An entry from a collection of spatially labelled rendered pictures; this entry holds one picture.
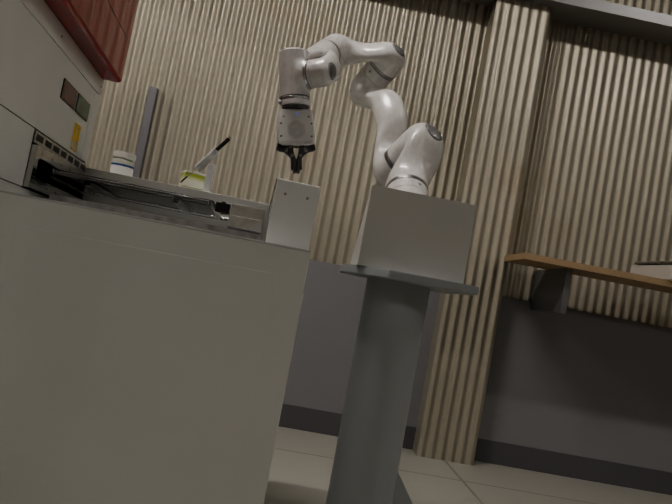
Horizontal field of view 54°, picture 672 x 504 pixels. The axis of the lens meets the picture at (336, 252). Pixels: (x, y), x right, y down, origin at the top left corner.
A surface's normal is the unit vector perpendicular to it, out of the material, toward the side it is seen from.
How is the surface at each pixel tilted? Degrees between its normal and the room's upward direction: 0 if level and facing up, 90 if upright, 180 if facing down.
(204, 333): 90
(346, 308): 90
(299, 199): 90
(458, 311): 90
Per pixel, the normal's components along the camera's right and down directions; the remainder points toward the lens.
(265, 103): 0.07, -0.05
